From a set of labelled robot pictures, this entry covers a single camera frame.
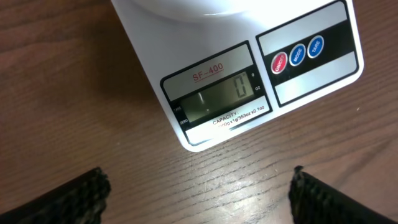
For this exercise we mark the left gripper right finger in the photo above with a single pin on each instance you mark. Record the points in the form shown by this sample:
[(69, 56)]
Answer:
[(315, 202)]

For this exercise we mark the white digital kitchen scale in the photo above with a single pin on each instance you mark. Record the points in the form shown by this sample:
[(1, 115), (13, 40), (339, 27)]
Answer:
[(220, 68)]

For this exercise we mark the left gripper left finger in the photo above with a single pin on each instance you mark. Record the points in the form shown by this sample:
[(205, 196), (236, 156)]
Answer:
[(79, 201)]

